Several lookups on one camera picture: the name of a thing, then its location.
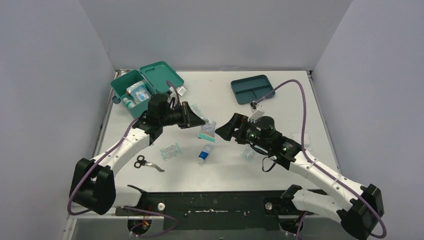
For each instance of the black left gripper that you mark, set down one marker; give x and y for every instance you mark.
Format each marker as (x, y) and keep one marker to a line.
(185, 115)

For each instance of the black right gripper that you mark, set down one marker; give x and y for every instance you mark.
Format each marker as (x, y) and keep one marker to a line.
(228, 131)

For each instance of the clear bag teal edge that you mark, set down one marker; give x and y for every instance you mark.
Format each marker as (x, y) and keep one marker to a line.
(207, 131)

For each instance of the bandage strip pack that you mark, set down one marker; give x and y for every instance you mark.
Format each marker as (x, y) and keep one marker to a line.
(170, 152)
(249, 154)
(196, 110)

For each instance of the dark teal divided tray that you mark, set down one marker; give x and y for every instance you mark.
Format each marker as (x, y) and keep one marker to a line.
(251, 88)

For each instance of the blue white bandage roll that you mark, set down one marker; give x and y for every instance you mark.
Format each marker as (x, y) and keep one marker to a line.
(204, 153)

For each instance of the blue cotton swab bag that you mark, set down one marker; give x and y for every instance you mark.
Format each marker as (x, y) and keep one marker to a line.
(135, 87)

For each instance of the small white plastic bottle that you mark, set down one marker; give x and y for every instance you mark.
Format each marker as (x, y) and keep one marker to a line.
(128, 103)

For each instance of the white gauze pad pack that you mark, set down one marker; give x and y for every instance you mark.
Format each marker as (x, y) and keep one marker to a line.
(297, 136)

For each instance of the blue packet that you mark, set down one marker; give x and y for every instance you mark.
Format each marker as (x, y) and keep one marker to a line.
(141, 95)

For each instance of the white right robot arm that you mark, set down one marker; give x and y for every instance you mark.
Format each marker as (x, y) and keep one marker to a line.
(356, 207)

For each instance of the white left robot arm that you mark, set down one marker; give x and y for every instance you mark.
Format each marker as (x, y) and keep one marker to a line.
(93, 185)

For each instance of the teal medicine kit box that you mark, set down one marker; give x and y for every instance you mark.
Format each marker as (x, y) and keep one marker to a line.
(158, 77)

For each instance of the black handled bandage scissors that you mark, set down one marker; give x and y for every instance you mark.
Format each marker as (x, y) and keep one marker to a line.
(141, 161)

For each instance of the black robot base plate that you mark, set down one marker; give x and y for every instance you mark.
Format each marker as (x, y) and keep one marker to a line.
(219, 210)

